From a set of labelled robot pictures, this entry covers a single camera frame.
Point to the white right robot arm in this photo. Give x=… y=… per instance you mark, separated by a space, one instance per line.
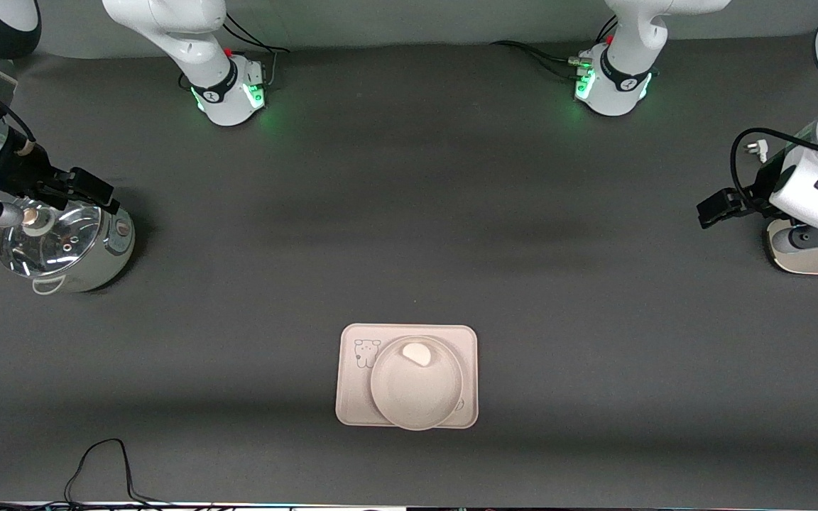
x=189 y=35

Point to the white power plug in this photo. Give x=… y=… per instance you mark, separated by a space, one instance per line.
x=757 y=149

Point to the glass pot lid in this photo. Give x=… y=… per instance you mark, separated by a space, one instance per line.
x=61 y=248

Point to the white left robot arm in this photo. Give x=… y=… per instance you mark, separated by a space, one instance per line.
x=625 y=78

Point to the round cream plate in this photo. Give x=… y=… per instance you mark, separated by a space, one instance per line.
x=416 y=394

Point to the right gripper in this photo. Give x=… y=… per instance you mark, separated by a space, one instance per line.
x=24 y=174

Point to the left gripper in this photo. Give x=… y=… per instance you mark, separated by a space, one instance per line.
x=751 y=199

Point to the cream rabbit print tray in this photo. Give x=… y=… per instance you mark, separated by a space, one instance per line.
x=352 y=397

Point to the steel pot with lid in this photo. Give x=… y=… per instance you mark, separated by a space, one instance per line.
x=111 y=259

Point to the small white bun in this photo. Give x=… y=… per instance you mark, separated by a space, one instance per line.
x=416 y=353

